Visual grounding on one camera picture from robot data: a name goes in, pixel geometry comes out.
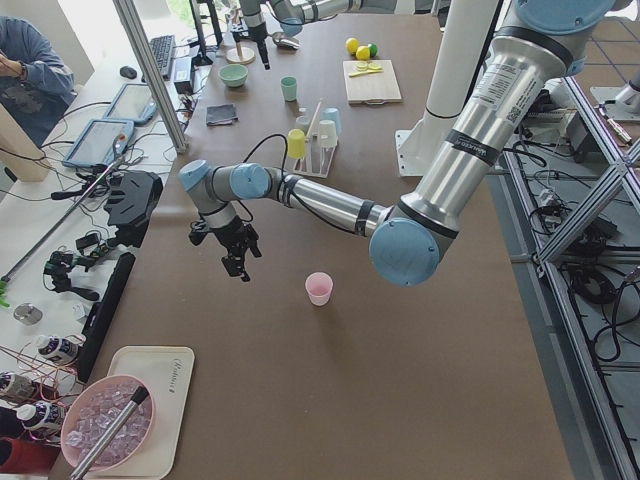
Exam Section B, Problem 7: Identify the light blue cup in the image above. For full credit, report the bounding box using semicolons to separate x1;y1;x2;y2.
322;107;342;136

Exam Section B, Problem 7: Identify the green bowl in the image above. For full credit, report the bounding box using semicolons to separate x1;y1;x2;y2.
218;64;248;88

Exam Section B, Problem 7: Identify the black keyboard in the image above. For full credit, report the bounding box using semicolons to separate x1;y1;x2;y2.
148;35;175;80

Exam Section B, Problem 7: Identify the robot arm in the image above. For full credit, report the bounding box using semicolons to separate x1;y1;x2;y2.
179;1;622;286
239;0;364;70

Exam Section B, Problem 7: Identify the yellow plastic knife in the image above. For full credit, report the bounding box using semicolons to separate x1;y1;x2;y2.
348;69;383;78

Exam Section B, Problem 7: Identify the green cup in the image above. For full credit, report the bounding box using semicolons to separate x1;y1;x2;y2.
280;76;298;102

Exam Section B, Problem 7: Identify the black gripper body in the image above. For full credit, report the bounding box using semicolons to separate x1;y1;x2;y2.
249;22;271;70
188;217;261;258

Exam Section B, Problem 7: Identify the white cup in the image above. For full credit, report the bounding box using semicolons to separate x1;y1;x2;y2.
318;120;338;148

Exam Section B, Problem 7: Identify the white wire cup holder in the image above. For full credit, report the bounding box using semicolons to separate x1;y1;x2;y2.
289;98;339;179

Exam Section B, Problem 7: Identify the grey folded cloth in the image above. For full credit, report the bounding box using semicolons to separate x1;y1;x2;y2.
206;104;237;126

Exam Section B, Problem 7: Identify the yellow cup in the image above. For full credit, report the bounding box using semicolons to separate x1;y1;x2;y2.
287;128;306;160

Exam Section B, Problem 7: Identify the bamboo cutting board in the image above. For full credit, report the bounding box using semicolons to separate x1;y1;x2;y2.
342;60;402;105

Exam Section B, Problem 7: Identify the whole yellow lemon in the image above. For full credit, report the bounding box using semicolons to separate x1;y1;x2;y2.
355;45;371;61

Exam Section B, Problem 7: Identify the grey cup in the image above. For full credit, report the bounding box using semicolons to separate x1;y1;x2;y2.
295;115;311;136

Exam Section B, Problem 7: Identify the beige tray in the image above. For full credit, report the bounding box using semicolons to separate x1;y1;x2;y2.
61;346;195;479

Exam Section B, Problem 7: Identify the pink cup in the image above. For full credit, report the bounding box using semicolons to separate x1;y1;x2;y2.
305;272;334;306

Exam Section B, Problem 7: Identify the blue teach pendant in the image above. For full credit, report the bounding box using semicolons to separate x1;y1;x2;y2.
103;83;157;126
62;118;135;168

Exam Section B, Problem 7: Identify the pink bowl with ice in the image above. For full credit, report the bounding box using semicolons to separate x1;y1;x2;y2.
61;375;155;472

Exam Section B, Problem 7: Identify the metal scoop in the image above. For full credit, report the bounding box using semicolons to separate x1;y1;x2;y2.
270;31;300;50

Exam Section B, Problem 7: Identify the wooden mug tree stand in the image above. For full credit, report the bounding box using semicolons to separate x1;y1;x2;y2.
225;32;256;65

